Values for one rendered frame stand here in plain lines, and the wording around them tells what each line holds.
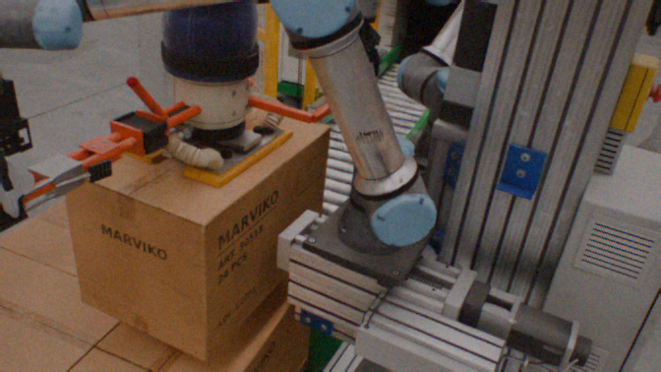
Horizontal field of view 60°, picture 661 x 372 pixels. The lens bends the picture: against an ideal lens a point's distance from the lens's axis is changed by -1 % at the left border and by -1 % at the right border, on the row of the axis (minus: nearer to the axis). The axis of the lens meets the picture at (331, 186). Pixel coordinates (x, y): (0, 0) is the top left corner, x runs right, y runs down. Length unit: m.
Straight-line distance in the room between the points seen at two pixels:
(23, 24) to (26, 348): 1.06
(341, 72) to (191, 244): 0.55
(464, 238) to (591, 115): 0.38
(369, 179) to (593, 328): 0.60
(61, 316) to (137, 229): 0.56
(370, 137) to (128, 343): 1.02
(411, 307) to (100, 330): 0.92
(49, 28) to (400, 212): 0.60
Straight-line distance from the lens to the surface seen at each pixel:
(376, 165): 0.96
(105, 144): 1.21
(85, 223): 1.47
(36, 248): 2.12
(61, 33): 0.90
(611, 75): 1.15
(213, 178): 1.32
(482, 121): 1.21
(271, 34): 2.62
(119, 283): 1.50
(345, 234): 1.21
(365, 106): 0.91
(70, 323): 1.81
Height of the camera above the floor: 1.75
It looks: 30 degrees down
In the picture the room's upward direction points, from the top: 6 degrees clockwise
